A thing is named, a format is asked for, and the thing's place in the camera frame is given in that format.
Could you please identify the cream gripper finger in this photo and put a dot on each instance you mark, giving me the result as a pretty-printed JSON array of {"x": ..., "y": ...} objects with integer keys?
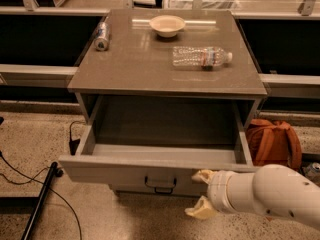
[
  {"x": 202, "y": 210},
  {"x": 203, "y": 176}
]

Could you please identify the black lower drawer handle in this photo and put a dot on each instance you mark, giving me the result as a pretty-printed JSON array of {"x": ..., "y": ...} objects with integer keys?
[{"x": 163, "y": 191}]

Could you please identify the black pole on floor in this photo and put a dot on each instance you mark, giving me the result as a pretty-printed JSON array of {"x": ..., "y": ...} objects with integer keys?
[{"x": 46, "y": 185}]

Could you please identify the silver soda can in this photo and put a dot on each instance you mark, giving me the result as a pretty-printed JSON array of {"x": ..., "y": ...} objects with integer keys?
[{"x": 102, "y": 36}]

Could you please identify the can on floor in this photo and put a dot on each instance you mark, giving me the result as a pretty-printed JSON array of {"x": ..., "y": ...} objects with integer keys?
[{"x": 312, "y": 171}]

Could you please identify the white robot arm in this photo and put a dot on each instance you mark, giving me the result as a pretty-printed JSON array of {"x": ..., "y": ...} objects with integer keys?
[{"x": 273, "y": 191}]

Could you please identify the orange backpack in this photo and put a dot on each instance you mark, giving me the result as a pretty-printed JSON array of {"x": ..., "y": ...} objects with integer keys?
[{"x": 273, "y": 142}]

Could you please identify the grey cabinet with top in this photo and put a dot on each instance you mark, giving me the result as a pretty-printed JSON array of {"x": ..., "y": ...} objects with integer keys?
[{"x": 139, "y": 63}]

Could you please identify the grey top drawer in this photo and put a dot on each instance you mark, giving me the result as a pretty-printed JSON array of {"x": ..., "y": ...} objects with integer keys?
[{"x": 128, "y": 138}]

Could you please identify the clear plastic water bottle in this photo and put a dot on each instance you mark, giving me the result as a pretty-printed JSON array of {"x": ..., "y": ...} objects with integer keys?
[{"x": 200, "y": 56}]

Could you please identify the white paper bowl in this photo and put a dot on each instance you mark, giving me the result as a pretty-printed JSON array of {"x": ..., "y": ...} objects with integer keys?
[{"x": 167, "y": 26}]

